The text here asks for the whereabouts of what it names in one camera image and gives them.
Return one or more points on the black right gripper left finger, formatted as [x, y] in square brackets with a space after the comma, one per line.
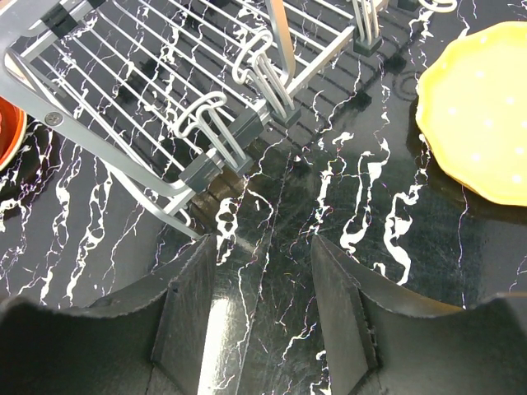
[147, 338]

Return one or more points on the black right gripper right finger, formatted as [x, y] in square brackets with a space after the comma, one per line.
[381, 338]

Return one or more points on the orange round plastic plate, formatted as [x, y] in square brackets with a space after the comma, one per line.
[13, 131]

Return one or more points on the silver wire dish rack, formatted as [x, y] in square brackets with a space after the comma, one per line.
[168, 94]

